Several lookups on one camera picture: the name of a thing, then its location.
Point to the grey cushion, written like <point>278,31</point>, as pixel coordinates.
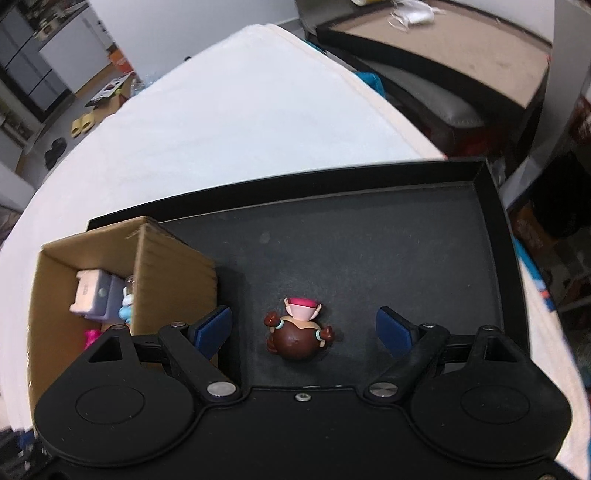
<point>443,110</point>

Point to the brown cardboard box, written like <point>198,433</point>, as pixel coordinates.
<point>171,272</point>

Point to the small blue white figurine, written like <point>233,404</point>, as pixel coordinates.
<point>126,310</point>

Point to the black tray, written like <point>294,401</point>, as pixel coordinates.
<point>346,240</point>

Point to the white cabinet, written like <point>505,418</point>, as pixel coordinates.
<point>69,50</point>

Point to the lavender white toy block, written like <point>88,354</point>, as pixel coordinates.
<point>92,293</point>

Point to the open cardboard box with magazines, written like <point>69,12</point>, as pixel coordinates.
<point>113,94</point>

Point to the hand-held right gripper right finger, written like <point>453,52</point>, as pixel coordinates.
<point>392,328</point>

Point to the white items on table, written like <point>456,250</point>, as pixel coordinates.
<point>413,14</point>

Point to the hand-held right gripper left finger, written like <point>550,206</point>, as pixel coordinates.
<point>212,326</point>

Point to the orange box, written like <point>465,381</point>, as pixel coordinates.
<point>118,58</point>

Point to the brown haired doll figurine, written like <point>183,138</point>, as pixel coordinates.
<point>295,339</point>

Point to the dark glass panel cabinet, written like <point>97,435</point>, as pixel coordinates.
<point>27,64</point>

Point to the blue printed cloth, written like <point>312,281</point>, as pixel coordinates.
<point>538,281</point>

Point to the black low table brown top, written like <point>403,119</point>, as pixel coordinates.
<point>438,55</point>

